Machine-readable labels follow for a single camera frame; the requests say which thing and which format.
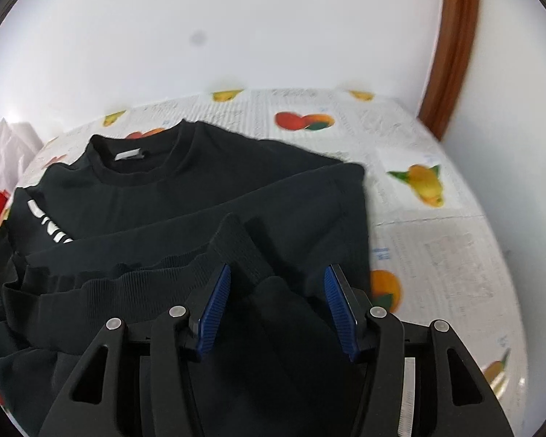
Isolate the brown wooden door frame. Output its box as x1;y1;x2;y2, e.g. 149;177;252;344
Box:
418;0;480;142

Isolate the white plastic bag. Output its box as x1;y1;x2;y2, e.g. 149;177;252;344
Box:
0;117;46;192

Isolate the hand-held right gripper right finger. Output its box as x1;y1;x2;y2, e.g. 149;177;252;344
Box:
323;263;516;437

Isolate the black sweatshirt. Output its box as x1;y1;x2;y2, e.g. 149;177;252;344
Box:
0;119;374;437

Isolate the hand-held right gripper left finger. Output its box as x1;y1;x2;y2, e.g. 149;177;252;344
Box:
36;263;232;437

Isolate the fruit print bed sheet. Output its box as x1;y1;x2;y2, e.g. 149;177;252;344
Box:
18;87;529;420

